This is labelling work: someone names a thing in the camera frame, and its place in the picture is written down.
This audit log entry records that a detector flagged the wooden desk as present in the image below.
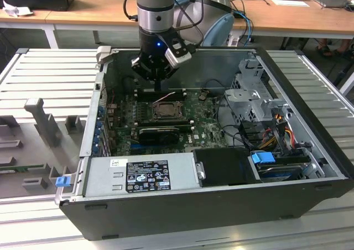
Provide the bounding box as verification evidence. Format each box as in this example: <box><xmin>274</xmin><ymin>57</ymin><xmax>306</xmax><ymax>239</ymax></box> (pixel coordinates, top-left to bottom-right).
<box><xmin>0</xmin><ymin>0</ymin><xmax>354</xmax><ymax>39</ymax></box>

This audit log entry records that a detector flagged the black rating label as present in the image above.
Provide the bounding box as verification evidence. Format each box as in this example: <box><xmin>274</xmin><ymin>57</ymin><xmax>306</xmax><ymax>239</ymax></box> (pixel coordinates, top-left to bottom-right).
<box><xmin>126</xmin><ymin>159</ymin><xmax>172</xmax><ymax>191</ymax></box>

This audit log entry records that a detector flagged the person's foot in sandal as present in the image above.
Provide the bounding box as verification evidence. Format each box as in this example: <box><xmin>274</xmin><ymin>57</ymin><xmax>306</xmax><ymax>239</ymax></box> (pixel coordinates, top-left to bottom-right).
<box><xmin>333</xmin><ymin>39</ymin><xmax>354</xmax><ymax>59</ymax></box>
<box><xmin>313</xmin><ymin>38</ymin><xmax>334</xmax><ymax>59</ymax></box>

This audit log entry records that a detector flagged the thin metal locking lever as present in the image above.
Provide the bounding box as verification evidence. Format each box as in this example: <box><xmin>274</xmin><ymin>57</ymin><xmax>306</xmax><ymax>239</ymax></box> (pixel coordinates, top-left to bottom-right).
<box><xmin>150</xmin><ymin>116</ymin><xmax>186</xmax><ymax>122</ymax></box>
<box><xmin>154</xmin><ymin>92</ymin><xmax>177</xmax><ymax>104</ymax></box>

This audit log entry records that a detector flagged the black RAM slot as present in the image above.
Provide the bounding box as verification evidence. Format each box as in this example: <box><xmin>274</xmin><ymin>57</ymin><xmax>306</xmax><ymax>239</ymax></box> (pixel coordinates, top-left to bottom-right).
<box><xmin>137</xmin><ymin>93</ymin><xmax>186</xmax><ymax>102</ymax></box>
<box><xmin>138</xmin><ymin>118</ymin><xmax>189</xmax><ymax>125</ymax></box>
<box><xmin>137</xmin><ymin>88</ymin><xmax>185</xmax><ymax>95</ymax></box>
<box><xmin>138</xmin><ymin>121</ymin><xmax>194</xmax><ymax>131</ymax></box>

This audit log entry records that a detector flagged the green motherboard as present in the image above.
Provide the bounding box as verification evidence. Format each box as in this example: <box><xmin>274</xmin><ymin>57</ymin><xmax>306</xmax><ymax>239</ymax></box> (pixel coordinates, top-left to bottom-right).
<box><xmin>106</xmin><ymin>91</ymin><xmax>236</xmax><ymax>157</ymax></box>

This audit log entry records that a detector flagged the blue cable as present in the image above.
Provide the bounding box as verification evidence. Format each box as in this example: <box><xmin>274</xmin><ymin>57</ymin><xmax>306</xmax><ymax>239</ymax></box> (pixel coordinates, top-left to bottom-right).
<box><xmin>235</xmin><ymin>11</ymin><xmax>254</xmax><ymax>45</ymax></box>

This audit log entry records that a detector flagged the black plastic shroud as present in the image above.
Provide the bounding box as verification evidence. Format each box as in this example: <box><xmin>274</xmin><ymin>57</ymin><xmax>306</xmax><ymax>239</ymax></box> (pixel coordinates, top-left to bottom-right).
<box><xmin>192</xmin><ymin>147</ymin><xmax>262</xmax><ymax>187</ymax></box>

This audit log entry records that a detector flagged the metal socket cover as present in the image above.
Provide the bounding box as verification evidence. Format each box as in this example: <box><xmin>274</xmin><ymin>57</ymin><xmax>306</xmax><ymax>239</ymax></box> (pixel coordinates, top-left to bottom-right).
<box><xmin>150</xmin><ymin>101</ymin><xmax>185</xmax><ymax>121</ymax></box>

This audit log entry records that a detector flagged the white paper sheet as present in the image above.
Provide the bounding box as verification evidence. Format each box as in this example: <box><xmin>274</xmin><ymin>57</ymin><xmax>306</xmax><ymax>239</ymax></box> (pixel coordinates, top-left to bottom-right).
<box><xmin>272</xmin><ymin>0</ymin><xmax>311</xmax><ymax>7</ymax></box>

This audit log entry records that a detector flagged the CPU socket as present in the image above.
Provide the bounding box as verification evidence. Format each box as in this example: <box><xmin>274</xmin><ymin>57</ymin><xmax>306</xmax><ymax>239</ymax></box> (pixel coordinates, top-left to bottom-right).
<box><xmin>148</xmin><ymin>100</ymin><xmax>186</xmax><ymax>122</ymax></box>

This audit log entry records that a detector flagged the black cylindrical capacitor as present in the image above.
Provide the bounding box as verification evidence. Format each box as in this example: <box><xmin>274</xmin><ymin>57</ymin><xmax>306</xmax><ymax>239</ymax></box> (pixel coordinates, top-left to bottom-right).
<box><xmin>123</xmin><ymin>77</ymin><xmax>135</xmax><ymax>92</ymax></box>

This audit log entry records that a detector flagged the grey parts rack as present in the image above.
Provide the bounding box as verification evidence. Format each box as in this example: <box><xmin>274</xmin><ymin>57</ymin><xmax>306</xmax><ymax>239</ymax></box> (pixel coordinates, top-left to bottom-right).
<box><xmin>0</xmin><ymin>97</ymin><xmax>84</xmax><ymax>199</ymax></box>

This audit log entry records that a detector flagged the blue plastic case latch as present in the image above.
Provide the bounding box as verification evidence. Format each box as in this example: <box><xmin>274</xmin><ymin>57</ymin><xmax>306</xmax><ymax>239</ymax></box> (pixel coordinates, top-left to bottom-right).
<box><xmin>55</xmin><ymin>176</ymin><xmax>70</xmax><ymax>189</ymax></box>

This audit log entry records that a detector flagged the white table leg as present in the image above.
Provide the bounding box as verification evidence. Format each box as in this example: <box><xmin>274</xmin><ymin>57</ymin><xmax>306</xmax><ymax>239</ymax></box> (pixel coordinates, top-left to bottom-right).
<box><xmin>338</xmin><ymin>72</ymin><xmax>354</xmax><ymax>96</ymax></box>

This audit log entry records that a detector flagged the silver power supply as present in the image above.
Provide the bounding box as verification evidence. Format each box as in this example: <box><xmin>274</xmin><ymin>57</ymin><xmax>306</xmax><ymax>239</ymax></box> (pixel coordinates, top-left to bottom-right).
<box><xmin>82</xmin><ymin>153</ymin><xmax>200</xmax><ymax>197</ymax></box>

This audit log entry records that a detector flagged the coloured wire bundle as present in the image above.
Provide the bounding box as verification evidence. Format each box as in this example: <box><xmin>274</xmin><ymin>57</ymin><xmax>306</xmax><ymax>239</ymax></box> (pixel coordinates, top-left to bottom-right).
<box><xmin>259</xmin><ymin>114</ymin><xmax>294</xmax><ymax>151</ymax></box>

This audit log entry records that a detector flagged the blue disk carrier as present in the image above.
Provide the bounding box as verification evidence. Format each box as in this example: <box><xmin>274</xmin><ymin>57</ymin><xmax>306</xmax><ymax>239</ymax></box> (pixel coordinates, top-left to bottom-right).
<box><xmin>251</xmin><ymin>151</ymin><xmax>275</xmax><ymax>166</ymax></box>

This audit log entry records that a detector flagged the metal disk bay cage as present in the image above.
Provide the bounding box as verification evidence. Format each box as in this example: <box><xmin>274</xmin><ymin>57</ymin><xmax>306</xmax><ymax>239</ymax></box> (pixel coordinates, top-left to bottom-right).
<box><xmin>223</xmin><ymin>58</ymin><xmax>294</xmax><ymax>123</ymax></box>

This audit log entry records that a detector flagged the hard disk drive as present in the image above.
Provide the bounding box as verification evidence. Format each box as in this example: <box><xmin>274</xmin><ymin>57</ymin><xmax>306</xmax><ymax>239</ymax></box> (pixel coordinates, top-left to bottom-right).
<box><xmin>256</xmin><ymin>164</ymin><xmax>305</xmax><ymax>182</ymax></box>

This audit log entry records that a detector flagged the green RAM stick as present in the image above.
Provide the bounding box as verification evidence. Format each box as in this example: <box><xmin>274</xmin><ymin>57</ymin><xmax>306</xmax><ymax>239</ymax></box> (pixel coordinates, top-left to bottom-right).
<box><xmin>0</xmin><ymin>164</ymin><xmax>45</xmax><ymax>175</ymax></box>

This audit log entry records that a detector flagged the crumpled white paper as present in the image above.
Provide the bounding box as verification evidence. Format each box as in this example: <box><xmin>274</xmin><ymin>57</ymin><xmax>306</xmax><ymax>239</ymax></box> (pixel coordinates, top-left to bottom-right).
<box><xmin>2</xmin><ymin>0</ymin><xmax>34</xmax><ymax>17</ymax></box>

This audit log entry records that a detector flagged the grey case handle latch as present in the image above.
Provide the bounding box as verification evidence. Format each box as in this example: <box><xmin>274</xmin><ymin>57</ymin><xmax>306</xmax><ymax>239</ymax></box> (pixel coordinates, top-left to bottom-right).
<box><xmin>96</xmin><ymin>45</ymin><xmax>112</xmax><ymax>68</ymax></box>

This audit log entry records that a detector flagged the black open PC case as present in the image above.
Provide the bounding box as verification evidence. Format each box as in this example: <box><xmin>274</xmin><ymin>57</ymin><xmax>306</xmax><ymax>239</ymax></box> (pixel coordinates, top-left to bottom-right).
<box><xmin>54</xmin><ymin>45</ymin><xmax>354</xmax><ymax>242</ymax></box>

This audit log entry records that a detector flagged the silver square CPU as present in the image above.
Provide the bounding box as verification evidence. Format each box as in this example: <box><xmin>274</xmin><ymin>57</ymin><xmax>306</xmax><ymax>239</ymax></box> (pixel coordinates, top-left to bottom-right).
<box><xmin>158</xmin><ymin>103</ymin><xmax>178</xmax><ymax>117</ymax></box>

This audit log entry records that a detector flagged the black graphics card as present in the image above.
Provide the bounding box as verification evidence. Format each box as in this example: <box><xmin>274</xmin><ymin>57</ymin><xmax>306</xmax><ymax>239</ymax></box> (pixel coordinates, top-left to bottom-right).
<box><xmin>138</xmin><ymin>127</ymin><xmax>180</xmax><ymax>145</ymax></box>

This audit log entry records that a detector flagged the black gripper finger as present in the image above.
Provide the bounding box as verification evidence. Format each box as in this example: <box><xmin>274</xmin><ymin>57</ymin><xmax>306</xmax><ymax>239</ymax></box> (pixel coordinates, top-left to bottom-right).
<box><xmin>158</xmin><ymin>65</ymin><xmax>178</xmax><ymax>92</ymax></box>
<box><xmin>130</xmin><ymin>56</ymin><xmax>159</xmax><ymax>92</ymax></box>

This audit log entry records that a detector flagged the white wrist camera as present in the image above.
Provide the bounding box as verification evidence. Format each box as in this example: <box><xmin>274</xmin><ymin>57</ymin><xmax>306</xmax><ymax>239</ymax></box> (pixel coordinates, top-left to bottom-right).
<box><xmin>164</xmin><ymin>38</ymin><xmax>196</xmax><ymax>68</ymax></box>

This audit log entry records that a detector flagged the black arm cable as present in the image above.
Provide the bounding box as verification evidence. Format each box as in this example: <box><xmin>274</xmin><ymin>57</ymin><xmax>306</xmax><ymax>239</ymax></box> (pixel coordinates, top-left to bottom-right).
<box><xmin>123</xmin><ymin>0</ymin><xmax>205</xmax><ymax>48</ymax></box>

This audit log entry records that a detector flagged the dark tablet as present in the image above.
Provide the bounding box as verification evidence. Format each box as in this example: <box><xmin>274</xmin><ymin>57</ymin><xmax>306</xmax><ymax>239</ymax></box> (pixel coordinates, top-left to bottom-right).
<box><xmin>314</xmin><ymin>0</ymin><xmax>351</xmax><ymax>9</ymax></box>

